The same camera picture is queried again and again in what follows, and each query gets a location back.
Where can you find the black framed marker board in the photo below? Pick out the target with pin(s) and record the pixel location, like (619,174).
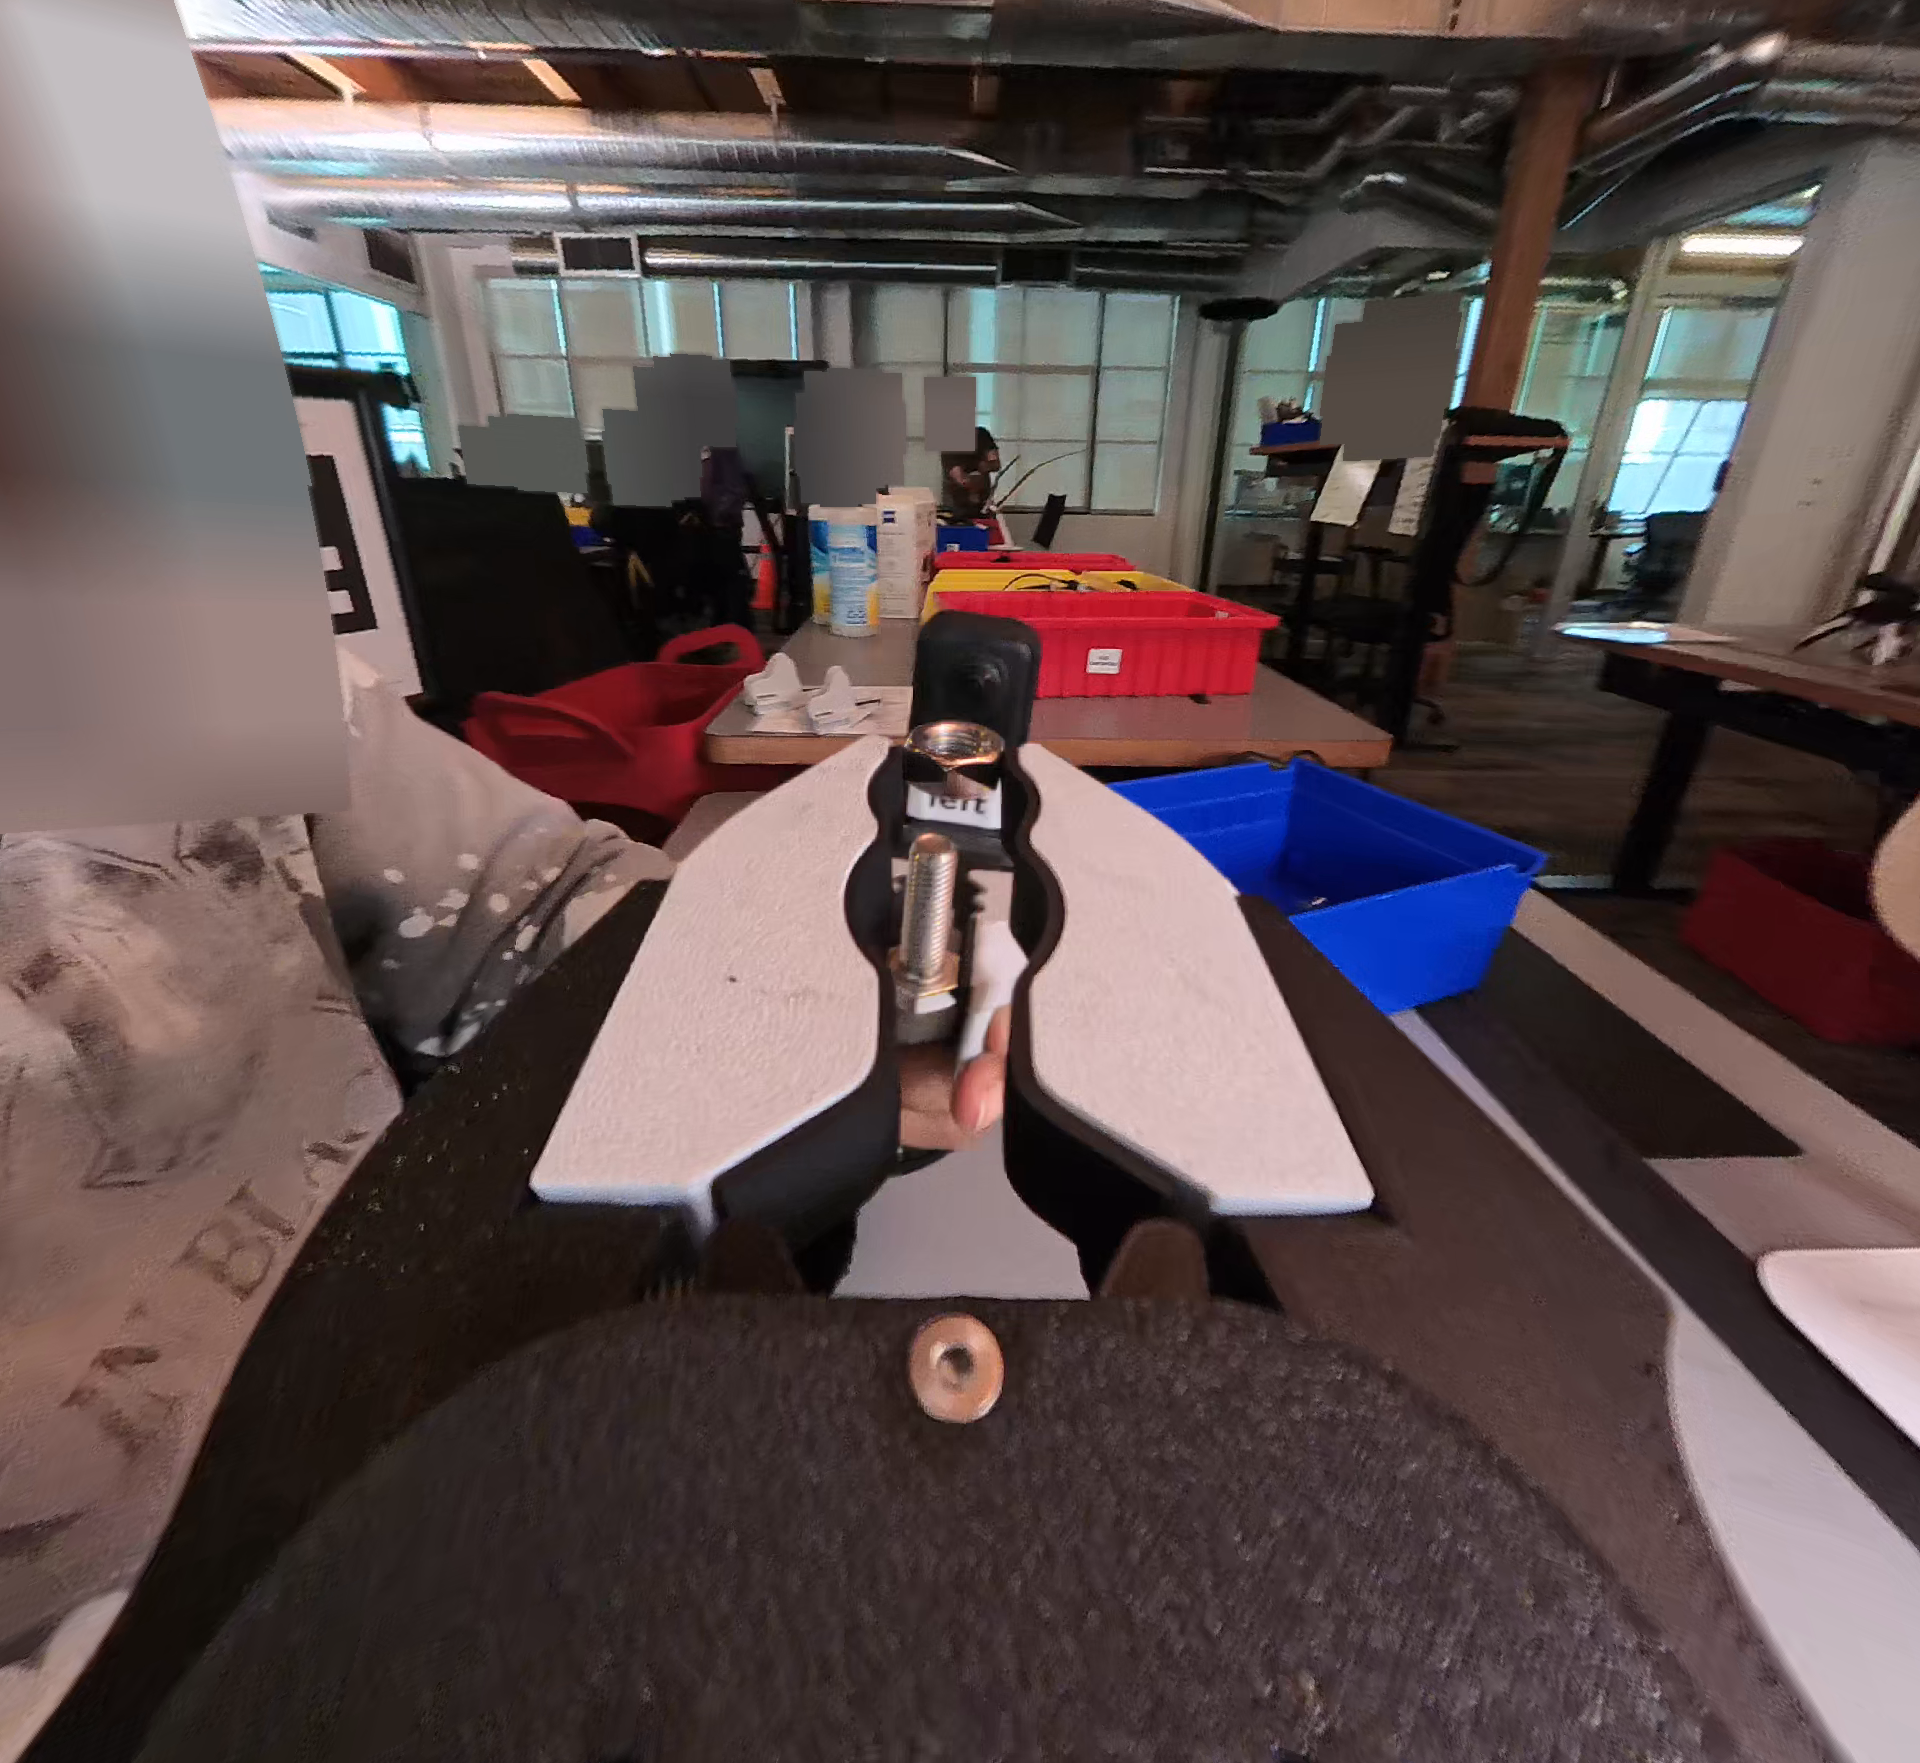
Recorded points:
(337,550)

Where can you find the white cardboard box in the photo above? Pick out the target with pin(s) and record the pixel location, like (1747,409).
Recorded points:
(905,550)

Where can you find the red plastic tote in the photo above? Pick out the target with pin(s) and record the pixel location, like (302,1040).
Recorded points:
(1035,560)
(1157,645)

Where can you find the grey table wooden edge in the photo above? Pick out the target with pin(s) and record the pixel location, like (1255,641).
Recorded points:
(1199,727)

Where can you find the instruction sheet stand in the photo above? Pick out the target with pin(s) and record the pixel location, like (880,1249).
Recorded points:
(1859,1326)

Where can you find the blue plastic bin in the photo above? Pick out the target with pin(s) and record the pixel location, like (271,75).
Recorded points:
(1350,877)

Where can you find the black standing desk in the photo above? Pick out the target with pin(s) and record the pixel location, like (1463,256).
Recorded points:
(1410,518)

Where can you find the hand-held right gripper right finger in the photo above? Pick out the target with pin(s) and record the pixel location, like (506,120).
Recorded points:
(1184,1026)

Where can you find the yellow plastic tote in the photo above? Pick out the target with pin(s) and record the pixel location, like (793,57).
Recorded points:
(1050,588)

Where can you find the red floor box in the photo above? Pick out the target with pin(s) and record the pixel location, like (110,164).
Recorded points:
(1800,936)

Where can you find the blue white wipes canister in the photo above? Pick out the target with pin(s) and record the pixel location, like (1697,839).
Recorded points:
(849,569)

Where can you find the silver steel bolt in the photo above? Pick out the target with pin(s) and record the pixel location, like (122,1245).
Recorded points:
(931,908)

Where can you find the wooden table black legs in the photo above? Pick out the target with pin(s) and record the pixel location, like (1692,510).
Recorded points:
(1738,667)

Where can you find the white plastic gripper part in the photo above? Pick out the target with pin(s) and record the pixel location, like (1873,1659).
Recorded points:
(771,683)

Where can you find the silver hex nut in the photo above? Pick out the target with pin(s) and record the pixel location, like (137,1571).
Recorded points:
(921,751)

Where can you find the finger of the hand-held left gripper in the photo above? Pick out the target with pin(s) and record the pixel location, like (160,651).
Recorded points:
(990,990)

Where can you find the person's left hand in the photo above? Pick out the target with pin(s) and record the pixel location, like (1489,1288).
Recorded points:
(969,1100)

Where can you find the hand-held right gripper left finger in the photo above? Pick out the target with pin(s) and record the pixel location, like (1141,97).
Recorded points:
(718,999)

